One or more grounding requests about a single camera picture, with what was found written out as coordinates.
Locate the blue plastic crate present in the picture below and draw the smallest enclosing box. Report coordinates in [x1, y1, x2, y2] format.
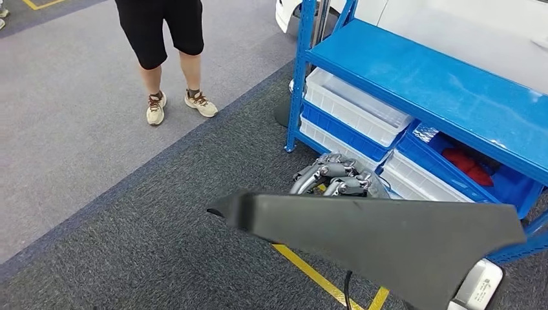
[301, 100, 408, 163]

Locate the clear plastic bag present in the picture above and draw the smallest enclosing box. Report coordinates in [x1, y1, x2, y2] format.
[413, 123, 441, 144]

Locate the blue metal shelf rack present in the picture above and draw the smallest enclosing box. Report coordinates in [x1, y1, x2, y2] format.
[284, 0, 548, 265]

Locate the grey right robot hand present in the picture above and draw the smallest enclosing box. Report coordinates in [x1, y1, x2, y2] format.
[289, 152, 391, 200]

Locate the white car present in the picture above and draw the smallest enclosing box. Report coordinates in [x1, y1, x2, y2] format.
[275, 0, 548, 95]

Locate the red cloth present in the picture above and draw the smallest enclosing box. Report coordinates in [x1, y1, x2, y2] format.
[441, 147, 495, 188]

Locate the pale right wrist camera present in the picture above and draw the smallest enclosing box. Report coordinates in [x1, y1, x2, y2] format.
[447, 258, 505, 310]

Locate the black camera cable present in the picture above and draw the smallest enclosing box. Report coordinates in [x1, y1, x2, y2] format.
[343, 270, 354, 310]

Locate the black plastic plate frame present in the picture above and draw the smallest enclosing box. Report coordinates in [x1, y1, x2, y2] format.
[206, 190, 527, 310]

